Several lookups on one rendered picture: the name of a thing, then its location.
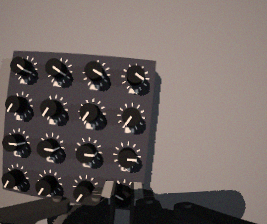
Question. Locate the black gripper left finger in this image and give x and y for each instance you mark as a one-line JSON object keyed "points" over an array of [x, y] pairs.
{"points": [[58, 208]]}

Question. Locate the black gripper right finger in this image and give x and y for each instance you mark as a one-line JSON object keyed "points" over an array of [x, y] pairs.
{"points": [[183, 213]]}

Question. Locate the dark grey knob box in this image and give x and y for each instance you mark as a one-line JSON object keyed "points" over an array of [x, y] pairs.
{"points": [[119, 98]]}

